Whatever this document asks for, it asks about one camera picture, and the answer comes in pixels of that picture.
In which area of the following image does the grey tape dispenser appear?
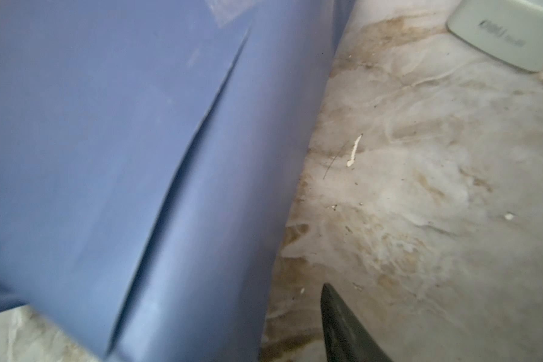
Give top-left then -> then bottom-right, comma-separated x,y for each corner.
446,0 -> 543,72

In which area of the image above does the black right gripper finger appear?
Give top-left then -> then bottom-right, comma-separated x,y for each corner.
321,283 -> 392,362

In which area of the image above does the blue wrapping paper sheet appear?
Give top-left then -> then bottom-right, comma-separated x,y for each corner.
0,1 -> 354,361

